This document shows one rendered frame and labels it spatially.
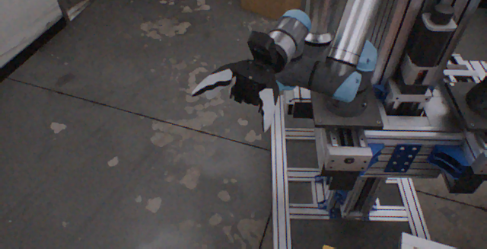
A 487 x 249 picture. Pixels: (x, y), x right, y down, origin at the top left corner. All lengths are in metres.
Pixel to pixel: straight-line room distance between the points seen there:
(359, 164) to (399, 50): 0.42
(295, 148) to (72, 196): 1.50
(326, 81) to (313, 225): 1.42
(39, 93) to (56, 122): 0.41
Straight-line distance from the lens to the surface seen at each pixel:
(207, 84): 0.69
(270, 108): 0.67
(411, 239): 1.39
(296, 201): 2.26
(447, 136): 1.46
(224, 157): 2.67
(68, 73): 3.61
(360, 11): 0.90
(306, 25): 0.88
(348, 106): 1.24
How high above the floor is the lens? 2.16
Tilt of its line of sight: 47 degrees down
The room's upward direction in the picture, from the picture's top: straight up
